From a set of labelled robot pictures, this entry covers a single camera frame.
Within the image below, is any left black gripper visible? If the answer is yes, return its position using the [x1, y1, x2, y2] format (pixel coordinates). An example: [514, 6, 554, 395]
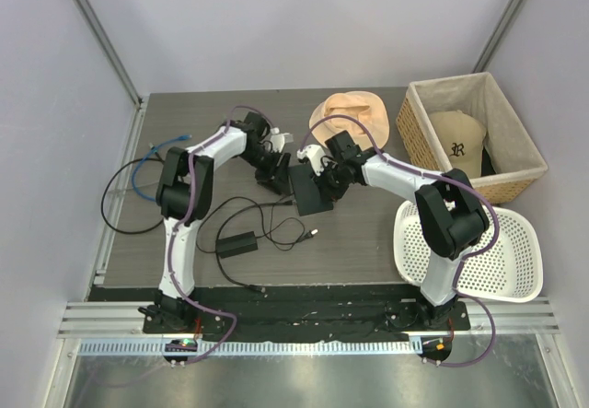
[239, 146, 291, 196]

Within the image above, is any black network switch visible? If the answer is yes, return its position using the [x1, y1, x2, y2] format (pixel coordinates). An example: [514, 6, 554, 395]
[288, 164, 333, 216]

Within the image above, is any blue ethernet cable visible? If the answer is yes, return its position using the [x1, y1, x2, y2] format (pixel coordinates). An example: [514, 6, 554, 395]
[132, 134, 191, 202]

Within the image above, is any black ethernet cable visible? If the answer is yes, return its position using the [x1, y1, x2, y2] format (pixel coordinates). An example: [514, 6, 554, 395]
[100, 147, 174, 235]

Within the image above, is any grey ethernet cable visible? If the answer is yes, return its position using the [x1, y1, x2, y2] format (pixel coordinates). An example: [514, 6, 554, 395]
[110, 181, 160, 197]

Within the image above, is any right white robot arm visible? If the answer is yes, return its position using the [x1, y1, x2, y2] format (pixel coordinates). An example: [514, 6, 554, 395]
[297, 132, 490, 330]

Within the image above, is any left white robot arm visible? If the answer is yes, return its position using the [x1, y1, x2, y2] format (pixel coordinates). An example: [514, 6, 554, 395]
[155, 111, 293, 333]

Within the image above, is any peach bucket hat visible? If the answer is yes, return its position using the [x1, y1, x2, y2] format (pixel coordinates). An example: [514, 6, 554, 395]
[309, 91, 390, 150]

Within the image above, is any black power adapter brick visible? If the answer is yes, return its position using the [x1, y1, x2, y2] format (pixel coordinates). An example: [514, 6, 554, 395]
[215, 231, 259, 259]

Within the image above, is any beige baseball cap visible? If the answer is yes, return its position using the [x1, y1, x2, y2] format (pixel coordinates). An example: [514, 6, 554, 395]
[429, 111, 487, 179]

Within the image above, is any wicker basket with liner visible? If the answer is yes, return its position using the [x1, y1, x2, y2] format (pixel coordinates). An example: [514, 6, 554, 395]
[396, 72, 548, 204]

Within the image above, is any white perforated plastic basket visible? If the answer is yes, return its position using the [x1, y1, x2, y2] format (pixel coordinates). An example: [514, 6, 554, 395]
[393, 201, 543, 303]

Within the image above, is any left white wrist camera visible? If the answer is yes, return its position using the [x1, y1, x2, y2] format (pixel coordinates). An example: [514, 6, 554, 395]
[269, 127, 294, 152]

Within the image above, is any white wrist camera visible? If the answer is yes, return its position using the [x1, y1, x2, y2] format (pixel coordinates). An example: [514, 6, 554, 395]
[269, 127, 294, 152]
[296, 145, 326, 176]

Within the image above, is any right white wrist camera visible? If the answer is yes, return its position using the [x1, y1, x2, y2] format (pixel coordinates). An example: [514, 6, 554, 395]
[296, 145, 326, 176]

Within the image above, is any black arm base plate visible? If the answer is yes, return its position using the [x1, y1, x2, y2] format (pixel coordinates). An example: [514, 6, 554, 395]
[138, 284, 471, 344]

